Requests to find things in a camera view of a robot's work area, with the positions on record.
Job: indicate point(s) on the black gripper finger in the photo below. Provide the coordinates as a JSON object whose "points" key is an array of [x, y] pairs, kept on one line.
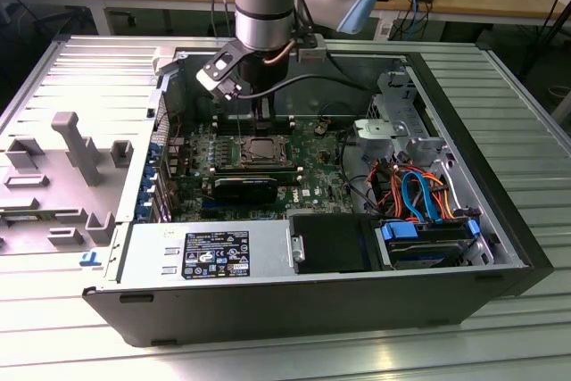
{"points": [[267, 106], [257, 109]]}

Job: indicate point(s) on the silver CPU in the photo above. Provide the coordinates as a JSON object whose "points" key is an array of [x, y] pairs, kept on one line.
{"points": [[263, 149]]}

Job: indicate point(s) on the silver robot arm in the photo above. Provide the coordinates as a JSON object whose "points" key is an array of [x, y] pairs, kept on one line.
{"points": [[263, 6]]}

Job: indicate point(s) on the CPU socket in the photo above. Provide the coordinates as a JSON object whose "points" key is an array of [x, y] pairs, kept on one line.
{"points": [[243, 161]]}

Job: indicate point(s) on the round coin battery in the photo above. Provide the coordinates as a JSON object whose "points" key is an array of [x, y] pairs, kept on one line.
{"points": [[319, 127]]}

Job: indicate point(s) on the black graphics card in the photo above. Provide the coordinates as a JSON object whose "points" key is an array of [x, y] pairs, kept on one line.
{"points": [[243, 191]]}

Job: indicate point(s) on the green motherboard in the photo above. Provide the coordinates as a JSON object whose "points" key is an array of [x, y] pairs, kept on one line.
{"points": [[321, 176]]}

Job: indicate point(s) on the white case latch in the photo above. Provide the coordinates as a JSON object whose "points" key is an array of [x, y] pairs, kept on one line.
{"points": [[163, 62]]}

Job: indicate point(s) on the blue card retention clip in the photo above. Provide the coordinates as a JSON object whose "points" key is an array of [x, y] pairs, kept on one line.
{"points": [[154, 150], [147, 179], [143, 209]]}

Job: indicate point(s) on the metal drive cage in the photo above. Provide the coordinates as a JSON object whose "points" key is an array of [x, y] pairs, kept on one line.
{"points": [[397, 100]]}

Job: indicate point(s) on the silver power supply unit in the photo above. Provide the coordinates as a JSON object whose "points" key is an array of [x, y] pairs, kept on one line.
{"points": [[147, 247]]}

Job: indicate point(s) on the black PC case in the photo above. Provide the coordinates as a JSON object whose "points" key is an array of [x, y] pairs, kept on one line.
{"points": [[267, 309]]}

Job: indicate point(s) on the grey parts rack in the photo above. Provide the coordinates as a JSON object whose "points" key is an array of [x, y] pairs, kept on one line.
{"points": [[67, 193]]}

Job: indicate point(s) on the hard disk in blue carrier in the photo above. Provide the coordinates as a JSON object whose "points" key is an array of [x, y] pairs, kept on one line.
{"points": [[419, 251]]}

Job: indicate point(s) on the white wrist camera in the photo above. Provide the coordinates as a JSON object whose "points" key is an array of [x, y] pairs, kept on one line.
{"points": [[216, 80]]}

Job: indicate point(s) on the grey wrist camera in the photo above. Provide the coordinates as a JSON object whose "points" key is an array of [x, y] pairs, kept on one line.
{"points": [[311, 48]]}

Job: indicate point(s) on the silver metal bracket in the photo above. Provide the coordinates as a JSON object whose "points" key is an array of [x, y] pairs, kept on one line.
{"points": [[377, 129]]}

